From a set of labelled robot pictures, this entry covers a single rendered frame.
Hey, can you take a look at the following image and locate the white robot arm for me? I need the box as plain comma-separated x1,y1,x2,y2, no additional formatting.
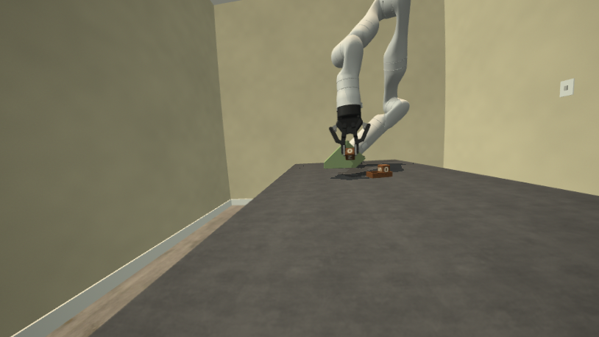
331,0,411,154

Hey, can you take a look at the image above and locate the brown number cube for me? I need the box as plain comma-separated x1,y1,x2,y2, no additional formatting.
378,164,390,173
345,148,355,160

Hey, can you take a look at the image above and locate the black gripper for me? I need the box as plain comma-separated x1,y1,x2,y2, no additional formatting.
329,104,371,156

